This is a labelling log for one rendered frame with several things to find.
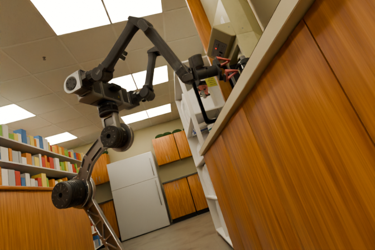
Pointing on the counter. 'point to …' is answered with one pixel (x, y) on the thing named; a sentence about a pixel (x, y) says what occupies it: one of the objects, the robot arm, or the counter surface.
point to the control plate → (219, 48)
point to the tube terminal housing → (239, 25)
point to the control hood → (224, 33)
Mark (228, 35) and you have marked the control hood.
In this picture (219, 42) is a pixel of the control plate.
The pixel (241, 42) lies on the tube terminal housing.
